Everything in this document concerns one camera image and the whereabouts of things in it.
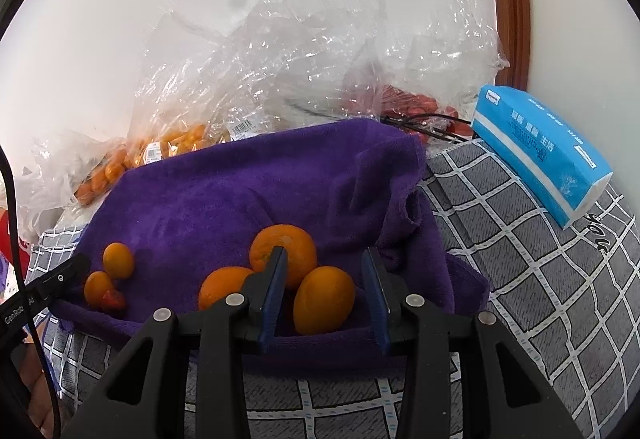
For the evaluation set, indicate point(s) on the large crumpled clear plastic bag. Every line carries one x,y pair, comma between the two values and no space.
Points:
310,44

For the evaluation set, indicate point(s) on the pile of small mandarins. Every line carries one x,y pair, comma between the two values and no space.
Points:
102,176

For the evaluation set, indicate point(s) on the white price label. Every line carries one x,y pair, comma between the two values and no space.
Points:
241,130
153,152

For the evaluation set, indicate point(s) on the red strawberry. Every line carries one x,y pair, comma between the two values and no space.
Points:
114,301

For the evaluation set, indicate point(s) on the red object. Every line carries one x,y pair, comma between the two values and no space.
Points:
5,231

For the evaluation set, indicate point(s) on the blue tissue pack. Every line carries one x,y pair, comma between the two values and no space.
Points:
535,154

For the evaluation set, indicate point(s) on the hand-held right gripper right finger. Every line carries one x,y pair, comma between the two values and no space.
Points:
377,304

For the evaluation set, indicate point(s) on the small kumquat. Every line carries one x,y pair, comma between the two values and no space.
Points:
96,288
118,260

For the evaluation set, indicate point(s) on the grey checkered blanket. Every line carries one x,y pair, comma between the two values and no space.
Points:
525,269

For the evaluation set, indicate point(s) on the pile of small red produce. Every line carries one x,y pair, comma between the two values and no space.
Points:
425,106

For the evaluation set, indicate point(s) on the pile of small oranges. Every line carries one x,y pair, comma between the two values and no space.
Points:
185,139

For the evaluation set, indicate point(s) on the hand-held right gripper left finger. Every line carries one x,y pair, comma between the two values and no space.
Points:
272,304

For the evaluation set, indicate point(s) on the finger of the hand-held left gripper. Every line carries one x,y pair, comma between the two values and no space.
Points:
60,276

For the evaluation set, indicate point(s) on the orange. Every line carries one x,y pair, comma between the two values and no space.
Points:
324,300
222,289
295,244

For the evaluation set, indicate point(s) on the person's left hand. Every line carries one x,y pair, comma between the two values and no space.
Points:
37,384

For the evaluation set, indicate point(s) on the purple towel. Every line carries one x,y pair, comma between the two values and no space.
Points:
250,184

